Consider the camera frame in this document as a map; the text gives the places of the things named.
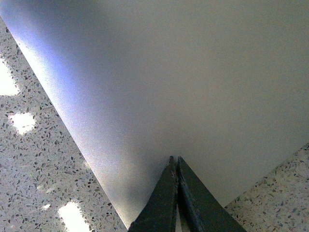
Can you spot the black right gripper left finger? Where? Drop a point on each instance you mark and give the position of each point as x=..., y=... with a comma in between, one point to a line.
x=159, y=214

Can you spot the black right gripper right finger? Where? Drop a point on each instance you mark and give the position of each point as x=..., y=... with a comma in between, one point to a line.
x=201, y=210

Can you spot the grey laptop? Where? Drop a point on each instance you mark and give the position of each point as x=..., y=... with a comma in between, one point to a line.
x=222, y=83

